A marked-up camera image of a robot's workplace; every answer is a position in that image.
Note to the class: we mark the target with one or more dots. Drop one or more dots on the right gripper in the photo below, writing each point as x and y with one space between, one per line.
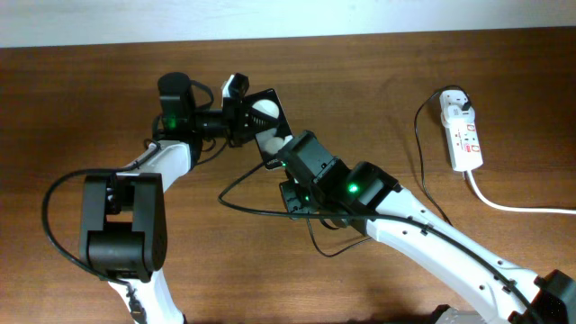
290 191

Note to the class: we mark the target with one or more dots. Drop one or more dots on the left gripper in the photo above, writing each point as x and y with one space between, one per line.
234 114

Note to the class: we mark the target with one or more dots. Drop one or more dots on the black smartphone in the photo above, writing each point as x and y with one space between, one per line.
272 128

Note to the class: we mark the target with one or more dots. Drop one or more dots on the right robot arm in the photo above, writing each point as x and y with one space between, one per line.
376 205

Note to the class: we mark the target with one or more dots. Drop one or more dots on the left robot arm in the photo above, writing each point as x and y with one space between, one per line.
123 234

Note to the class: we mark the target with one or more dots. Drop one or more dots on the white USB charger plug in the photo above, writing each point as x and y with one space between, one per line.
456 108

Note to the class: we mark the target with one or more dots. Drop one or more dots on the white power strip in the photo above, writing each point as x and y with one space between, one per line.
464 147

